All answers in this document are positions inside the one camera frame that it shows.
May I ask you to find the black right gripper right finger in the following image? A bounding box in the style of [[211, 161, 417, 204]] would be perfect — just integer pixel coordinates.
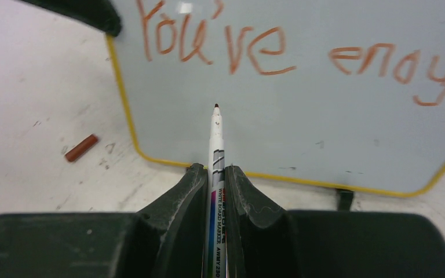
[[225, 166, 445, 277]]

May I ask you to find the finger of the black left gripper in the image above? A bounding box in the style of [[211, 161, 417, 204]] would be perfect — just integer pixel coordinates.
[[22, 0, 122, 37]]

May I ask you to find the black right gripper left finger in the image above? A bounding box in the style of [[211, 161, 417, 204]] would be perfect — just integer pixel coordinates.
[[0, 163, 207, 277]]

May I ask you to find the white whiteboard marker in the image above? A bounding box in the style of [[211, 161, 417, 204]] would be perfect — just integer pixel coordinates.
[[202, 104, 227, 277]]

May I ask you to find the red marker cap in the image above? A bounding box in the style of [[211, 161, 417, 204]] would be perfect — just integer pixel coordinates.
[[64, 134, 99, 163]]

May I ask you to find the yellow framed whiteboard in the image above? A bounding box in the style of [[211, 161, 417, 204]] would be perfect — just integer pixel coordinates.
[[108, 1, 445, 196]]

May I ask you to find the black whiteboard foot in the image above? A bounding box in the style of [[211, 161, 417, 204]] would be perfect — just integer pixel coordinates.
[[335, 188, 355, 211]]

